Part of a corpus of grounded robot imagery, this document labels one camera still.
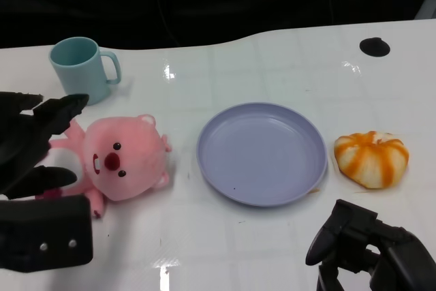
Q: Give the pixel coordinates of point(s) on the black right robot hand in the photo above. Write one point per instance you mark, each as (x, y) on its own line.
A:
(381, 250)

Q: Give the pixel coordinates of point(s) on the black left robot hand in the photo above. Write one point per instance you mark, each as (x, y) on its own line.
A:
(20, 144)

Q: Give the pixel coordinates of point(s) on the pink plush doll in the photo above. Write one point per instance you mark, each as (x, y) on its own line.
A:
(129, 154)

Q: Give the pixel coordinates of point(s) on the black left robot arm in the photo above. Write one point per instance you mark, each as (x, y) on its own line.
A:
(44, 229)

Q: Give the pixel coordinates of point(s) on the purple plastic plate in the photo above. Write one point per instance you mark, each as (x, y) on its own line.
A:
(262, 154)

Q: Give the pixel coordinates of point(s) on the orange white bun toy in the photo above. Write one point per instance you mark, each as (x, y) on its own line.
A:
(371, 159)

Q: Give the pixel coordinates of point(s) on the teal plastic cup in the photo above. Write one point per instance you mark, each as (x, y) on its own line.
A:
(78, 73)

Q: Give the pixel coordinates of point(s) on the black round table grommet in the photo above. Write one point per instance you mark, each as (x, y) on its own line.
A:
(374, 46)

